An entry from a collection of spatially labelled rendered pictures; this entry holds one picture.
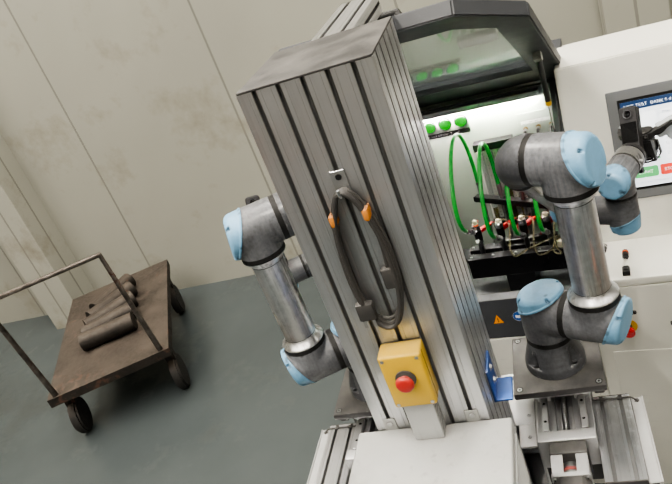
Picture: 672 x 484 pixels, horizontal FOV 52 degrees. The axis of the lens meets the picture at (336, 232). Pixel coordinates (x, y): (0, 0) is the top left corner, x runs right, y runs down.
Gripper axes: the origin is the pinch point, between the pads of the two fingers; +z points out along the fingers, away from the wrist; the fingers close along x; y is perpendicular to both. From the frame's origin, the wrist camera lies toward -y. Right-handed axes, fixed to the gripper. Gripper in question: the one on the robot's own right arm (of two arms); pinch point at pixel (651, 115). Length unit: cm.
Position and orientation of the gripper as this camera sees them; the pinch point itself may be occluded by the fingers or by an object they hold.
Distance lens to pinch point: 207.3
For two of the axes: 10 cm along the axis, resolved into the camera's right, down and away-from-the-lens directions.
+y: 4.3, 8.4, 3.3
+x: 6.9, -0.7, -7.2
